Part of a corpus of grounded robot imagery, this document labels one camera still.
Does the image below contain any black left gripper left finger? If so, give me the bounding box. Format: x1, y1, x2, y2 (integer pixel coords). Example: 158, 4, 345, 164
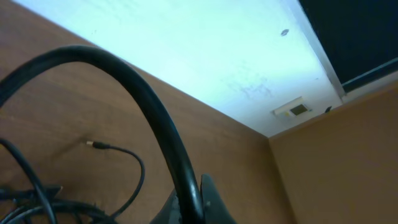
150, 189, 182, 224

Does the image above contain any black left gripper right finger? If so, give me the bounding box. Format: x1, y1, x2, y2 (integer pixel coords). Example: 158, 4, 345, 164
200, 174, 236, 224

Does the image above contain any thin black USB cable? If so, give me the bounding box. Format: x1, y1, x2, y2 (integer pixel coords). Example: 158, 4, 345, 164
0, 140, 146, 224

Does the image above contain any thick black HDMI cable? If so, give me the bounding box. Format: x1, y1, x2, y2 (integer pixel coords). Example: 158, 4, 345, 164
0, 45, 205, 224

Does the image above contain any white wall outlet plate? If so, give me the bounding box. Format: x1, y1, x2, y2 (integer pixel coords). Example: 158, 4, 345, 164
272, 97, 311, 118

